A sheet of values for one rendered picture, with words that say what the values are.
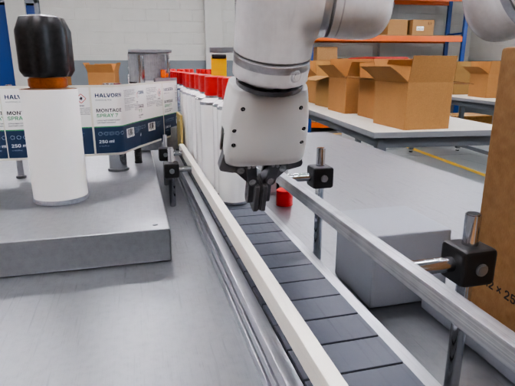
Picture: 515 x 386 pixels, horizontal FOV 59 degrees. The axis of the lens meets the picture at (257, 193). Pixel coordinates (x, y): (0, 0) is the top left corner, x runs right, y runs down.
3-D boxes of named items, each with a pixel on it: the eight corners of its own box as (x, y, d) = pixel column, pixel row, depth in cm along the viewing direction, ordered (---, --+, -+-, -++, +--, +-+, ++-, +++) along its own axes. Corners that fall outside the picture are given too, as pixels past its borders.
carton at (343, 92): (314, 109, 354) (316, 58, 344) (369, 108, 363) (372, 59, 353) (334, 115, 313) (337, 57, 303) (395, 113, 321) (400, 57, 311)
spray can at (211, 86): (198, 185, 88) (194, 76, 83) (223, 182, 91) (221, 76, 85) (208, 192, 84) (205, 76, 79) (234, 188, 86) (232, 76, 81)
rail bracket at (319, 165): (276, 259, 67) (277, 147, 63) (322, 254, 69) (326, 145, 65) (282, 268, 64) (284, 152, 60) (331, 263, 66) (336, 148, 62)
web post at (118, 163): (108, 168, 104) (100, 83, 99) (129, 167, 105) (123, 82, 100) (107, 172, 99) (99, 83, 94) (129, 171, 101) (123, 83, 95)
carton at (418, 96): (352, 122, 274) (355, 57, 264) (427, 119, 286) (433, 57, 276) (387, 131, 235) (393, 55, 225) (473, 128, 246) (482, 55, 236)
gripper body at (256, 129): (303, 60, 55) (290, 142, 61) (218, 60, 52) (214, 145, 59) (326, 83, 49) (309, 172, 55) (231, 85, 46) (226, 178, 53)
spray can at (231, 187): (217, 197, 80) (214, 76, 75) (246, 196, 81) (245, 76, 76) (221, 207, 75) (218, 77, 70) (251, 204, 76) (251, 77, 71)
